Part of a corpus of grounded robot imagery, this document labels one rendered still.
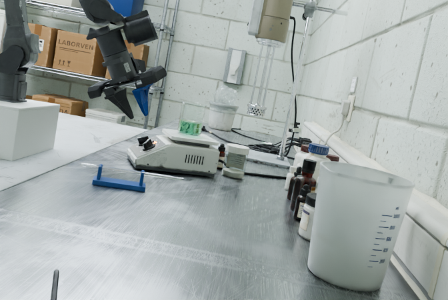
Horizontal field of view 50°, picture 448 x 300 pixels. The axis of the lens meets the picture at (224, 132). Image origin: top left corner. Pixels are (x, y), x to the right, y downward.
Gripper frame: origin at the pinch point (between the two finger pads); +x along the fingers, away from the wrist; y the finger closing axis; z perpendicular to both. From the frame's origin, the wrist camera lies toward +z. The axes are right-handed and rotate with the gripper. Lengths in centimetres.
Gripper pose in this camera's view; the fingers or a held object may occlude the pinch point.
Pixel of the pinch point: (134, 103)
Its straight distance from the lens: 113.1
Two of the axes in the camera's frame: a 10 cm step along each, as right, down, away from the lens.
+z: 3.1, -3.7, 8.7
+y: -9.0, 1.7, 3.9
